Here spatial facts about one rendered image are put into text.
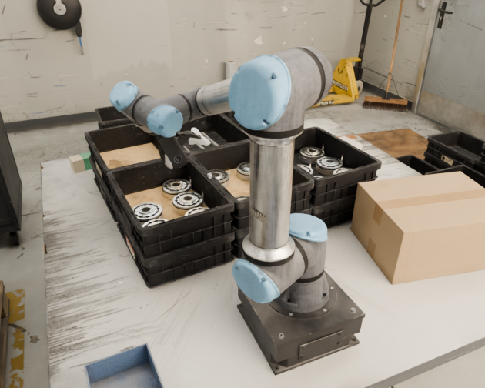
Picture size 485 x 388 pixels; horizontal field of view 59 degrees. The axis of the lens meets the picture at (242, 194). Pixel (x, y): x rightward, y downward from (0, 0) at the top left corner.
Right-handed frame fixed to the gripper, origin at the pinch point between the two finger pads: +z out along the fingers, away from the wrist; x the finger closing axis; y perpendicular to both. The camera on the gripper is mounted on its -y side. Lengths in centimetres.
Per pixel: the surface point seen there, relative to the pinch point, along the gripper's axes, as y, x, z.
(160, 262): -25.7, 22.0, 0.3
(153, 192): 8.0, 22.6, 14.6
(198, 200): -6.0, 7.9, 13.4
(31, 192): 138, 152, 105
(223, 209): -19.6, -1.4, 3.8
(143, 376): -55, 31, -10
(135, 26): 293, 40, 152
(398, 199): -34, -48, 33
